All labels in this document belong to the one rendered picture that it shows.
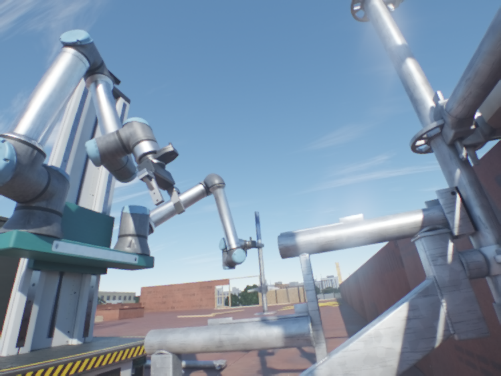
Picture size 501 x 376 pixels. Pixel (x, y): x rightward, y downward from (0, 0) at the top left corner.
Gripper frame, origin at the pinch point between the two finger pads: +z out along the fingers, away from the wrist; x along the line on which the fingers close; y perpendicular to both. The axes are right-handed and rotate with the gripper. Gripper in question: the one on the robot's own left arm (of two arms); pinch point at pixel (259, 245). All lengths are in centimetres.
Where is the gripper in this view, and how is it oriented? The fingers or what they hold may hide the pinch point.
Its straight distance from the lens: 192.5
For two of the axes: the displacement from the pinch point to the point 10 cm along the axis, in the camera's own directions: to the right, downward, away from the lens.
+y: -0.8, -9.1, 4.1
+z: 7.9, 1.9, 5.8
